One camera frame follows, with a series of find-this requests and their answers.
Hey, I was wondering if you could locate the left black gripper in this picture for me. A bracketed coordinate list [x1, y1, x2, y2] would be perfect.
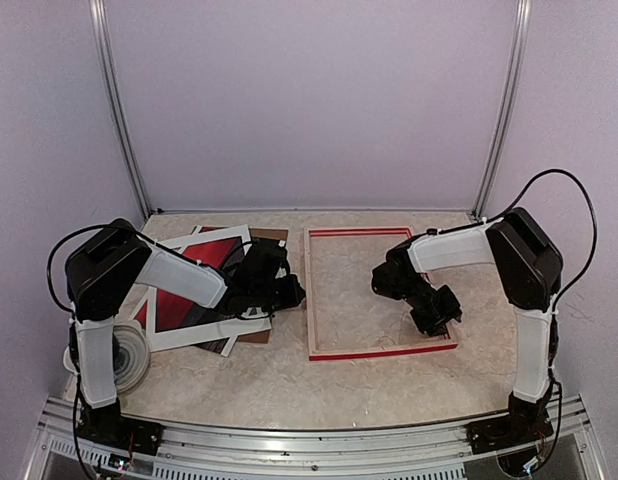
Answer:
[252, 274, 306, 313]

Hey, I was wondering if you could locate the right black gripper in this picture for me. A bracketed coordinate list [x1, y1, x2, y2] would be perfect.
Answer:
[396, 275, 462, 336]

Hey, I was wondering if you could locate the red wooden picture frame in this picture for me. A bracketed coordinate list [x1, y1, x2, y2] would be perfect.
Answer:
[303, 226, 458, 362]

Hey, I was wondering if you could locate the brown backing board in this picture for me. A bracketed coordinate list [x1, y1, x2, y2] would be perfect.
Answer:
[237, 227, 289, 345]

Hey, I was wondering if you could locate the white mat board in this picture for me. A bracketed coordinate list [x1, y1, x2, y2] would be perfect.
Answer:
[119, 224, 273, 354]

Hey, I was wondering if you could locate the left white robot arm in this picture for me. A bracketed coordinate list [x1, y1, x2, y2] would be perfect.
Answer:
[65, 218, 306, 445]

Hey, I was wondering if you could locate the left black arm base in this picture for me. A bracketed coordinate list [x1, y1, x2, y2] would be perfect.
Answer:
[77, 399, 164, 456]

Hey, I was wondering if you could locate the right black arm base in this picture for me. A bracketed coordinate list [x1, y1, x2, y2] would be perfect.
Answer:
[466, 388, 554, 454]

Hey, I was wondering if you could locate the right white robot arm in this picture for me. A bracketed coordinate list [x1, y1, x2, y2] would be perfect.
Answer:
[371, 207, 563, 403]

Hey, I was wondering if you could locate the clear tape roll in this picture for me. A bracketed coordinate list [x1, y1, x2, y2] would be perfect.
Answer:
[113, 321, 151, 394]

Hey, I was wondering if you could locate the front aluminium rail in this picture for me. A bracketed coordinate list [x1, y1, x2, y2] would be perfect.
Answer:
[26, 394, 608, 480]

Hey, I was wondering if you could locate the left aluminium post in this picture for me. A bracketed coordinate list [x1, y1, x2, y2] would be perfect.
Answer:
[88, 0, 153, 221]

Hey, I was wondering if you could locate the aluminium post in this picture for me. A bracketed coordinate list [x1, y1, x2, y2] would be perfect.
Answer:
[471, 0, 532, 219]
[88, 0, 153, 221]

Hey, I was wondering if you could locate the right aluminium post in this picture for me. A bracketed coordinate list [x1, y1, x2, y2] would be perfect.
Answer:
[471, 0, 532, 219]

